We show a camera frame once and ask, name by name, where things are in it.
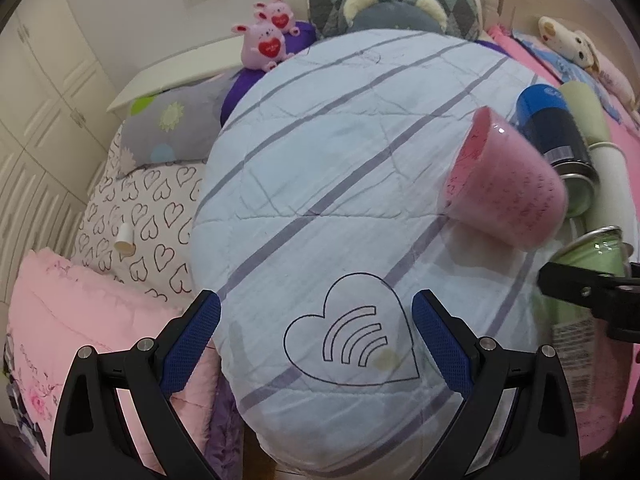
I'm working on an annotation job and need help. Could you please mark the pink bunny plush toy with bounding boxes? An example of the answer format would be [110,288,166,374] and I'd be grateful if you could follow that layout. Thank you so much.
[252,0,301,37]
[231,21,297,72]

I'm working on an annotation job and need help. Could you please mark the green spray can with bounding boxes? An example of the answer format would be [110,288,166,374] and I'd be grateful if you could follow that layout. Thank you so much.
[529,226,632,413]

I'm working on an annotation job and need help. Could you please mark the small white paper cup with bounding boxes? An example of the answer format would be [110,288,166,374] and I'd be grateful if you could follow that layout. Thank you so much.
[113,223,136,254]

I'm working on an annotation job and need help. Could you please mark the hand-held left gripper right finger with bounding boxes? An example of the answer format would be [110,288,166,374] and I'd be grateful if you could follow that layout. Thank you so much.
[411,289,580,480]

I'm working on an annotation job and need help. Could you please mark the heart print pillow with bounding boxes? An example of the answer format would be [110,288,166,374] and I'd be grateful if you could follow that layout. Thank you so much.
[70,125,211,311]

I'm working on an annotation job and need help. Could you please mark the light blue striped quilt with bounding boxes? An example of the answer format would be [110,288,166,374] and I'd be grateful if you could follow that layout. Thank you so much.
[189,28,623,477]

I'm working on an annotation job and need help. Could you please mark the purple pillow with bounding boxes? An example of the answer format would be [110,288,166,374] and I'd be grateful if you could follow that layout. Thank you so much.
[220,20,318,128]

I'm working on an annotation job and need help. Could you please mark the white dog plush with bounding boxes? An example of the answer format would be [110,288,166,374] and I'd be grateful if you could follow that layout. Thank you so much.
[515,32,623,123]

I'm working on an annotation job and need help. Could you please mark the light green cylinder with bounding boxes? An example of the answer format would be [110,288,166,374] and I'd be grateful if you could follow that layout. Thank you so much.
[557,81,612,146]

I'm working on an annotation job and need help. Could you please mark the grey bear plush toy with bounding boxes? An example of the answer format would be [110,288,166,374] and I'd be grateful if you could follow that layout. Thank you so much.
[336,0,452,37]

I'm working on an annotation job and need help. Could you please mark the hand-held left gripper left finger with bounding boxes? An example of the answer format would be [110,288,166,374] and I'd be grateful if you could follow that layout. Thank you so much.
[49,289,222,480]

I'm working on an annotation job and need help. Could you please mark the white cylindrical tube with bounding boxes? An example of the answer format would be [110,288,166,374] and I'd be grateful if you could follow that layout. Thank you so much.
[587,142,632,233]

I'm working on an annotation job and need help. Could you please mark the white wardrobe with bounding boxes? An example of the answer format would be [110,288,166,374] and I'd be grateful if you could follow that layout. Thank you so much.
[0,0,126,306]

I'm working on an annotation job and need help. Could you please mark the white plush dog toy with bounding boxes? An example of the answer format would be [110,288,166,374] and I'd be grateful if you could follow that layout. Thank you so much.
[538,15,602,72]

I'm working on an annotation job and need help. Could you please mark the pink plastic cup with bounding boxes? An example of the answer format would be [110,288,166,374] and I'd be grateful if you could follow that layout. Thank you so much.
[444,106,569,251]

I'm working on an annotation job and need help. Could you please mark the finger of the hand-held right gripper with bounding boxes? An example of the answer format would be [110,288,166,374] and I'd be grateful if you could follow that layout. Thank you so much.
[537,259,640,344]

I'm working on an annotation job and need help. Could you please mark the grey floral pillow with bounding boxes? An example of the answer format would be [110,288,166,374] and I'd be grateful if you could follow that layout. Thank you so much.
[116,69,241,177]

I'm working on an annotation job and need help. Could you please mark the blue spray can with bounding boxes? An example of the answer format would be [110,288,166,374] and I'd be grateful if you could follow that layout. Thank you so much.
[516,84,599,217]

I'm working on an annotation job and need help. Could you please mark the pink bed sheet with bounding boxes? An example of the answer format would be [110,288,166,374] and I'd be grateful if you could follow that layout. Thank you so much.
[486,24,640,171]

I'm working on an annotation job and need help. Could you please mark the white bed headboard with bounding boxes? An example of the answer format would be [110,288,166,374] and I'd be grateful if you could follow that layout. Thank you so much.
[106,41,251,112]

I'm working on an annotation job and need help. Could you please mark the pink embroidered quilt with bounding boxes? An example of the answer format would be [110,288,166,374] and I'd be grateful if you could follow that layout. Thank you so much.
[2,249,226,468]

